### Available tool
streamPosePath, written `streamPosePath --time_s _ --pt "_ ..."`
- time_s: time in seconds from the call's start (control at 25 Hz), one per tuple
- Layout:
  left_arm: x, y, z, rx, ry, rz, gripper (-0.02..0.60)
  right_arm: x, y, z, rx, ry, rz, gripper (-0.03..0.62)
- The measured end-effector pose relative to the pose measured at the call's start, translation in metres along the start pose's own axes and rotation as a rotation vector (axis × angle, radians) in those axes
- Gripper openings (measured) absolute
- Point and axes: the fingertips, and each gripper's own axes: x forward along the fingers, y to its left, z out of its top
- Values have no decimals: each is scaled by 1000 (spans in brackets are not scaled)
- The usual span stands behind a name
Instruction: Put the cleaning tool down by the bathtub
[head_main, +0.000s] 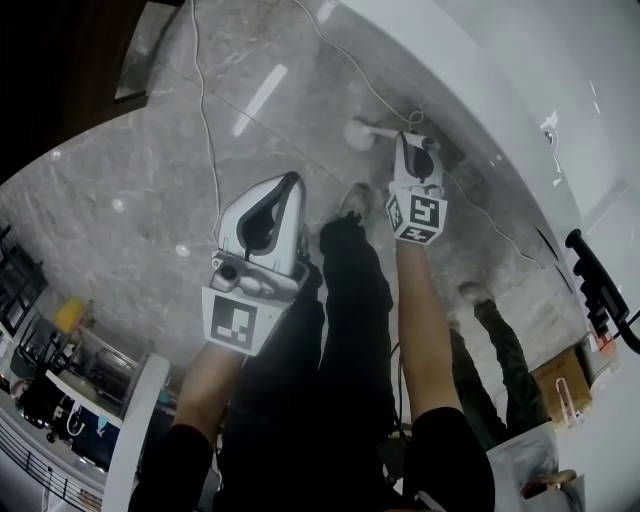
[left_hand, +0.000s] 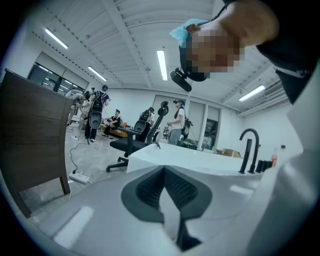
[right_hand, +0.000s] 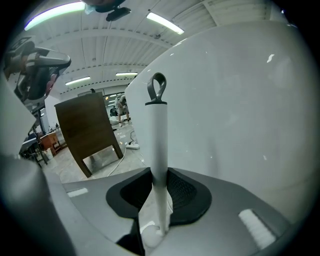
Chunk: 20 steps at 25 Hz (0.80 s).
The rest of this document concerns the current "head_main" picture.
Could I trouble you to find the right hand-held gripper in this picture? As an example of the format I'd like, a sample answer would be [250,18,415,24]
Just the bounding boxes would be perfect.
[383,130,449,247]

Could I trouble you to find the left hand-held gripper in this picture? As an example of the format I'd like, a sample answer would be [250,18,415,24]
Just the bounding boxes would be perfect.
[200,171,312,358]

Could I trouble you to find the white bathtub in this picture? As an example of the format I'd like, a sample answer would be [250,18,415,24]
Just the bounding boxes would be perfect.
[319,0,640,374]

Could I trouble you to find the person's right forearm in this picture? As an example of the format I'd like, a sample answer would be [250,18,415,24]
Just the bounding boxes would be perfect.
[394,239,466,426]

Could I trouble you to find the person's left forearm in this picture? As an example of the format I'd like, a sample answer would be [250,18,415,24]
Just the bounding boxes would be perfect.
[172,342,246,436]

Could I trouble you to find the person's grey shoe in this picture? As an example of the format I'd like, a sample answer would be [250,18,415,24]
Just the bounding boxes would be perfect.
[338,182,375,221]

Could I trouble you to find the person's black trousers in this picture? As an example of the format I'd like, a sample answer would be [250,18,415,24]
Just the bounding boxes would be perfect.
[217,209,401,512]

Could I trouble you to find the black hand shower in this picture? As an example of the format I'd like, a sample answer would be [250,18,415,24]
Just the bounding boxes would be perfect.
[564,228,630,321]

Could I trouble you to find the yellow container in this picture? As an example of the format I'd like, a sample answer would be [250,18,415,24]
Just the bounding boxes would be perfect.
[53,297,86,334]

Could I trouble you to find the white counter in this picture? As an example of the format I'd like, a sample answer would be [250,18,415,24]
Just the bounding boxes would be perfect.
[102,352,171,512]

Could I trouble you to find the black metal shelf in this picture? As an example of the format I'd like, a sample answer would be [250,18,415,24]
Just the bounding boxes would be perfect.
[0,224,49,321]

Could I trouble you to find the small cardboard box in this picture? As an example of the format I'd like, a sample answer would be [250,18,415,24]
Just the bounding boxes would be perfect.
[529,347,594,426]

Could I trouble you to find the dark wooden sink cabinet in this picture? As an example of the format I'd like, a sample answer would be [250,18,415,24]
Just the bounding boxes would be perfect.
[0,0,187,189]

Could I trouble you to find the pink bottle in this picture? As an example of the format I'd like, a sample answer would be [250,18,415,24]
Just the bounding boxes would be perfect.
[589,332,616,359]

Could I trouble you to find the person's black top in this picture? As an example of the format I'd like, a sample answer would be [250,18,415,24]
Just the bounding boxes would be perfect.
[127,407,496,512]

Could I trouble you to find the black curved faucet spout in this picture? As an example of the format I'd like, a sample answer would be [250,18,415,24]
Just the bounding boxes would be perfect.
[607,309,640,354]

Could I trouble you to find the metal wire rack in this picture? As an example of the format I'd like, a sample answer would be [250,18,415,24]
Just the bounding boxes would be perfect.
[74,299,146,401]

